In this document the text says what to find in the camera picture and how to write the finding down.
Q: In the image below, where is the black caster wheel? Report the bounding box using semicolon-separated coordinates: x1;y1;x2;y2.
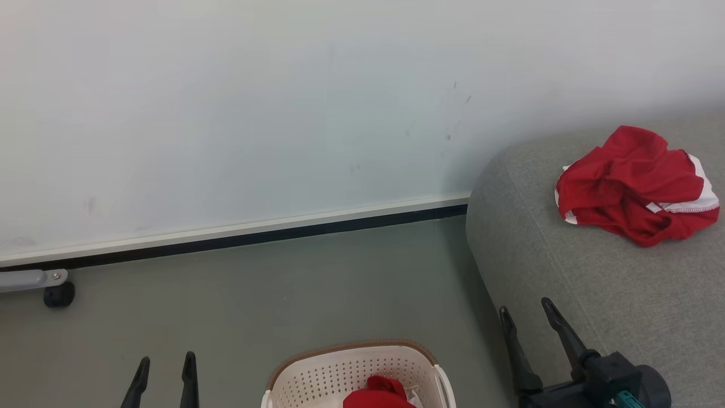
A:
44;281;75;309

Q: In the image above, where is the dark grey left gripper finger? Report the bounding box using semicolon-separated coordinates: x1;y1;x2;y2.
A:
180;351;200;408
120;356;151;408

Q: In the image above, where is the cream perforated laundry basket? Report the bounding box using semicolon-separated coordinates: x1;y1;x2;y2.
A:
261;339;457;408

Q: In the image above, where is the grey metal furniture leg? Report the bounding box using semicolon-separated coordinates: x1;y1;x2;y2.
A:
0;269;69;294

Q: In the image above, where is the white and black baseboard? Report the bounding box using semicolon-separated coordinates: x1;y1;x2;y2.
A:
0;194;472;271

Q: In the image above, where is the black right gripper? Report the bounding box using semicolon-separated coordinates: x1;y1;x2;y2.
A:
500;297;672;408

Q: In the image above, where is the red garment with white trim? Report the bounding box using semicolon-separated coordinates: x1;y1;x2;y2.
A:
555;125;720;248

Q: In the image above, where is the plain red garment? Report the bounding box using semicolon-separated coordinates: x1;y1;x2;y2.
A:
343;375;417;408

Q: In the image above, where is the grey fabric sofa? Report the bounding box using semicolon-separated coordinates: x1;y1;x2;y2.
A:
466;113;725;408

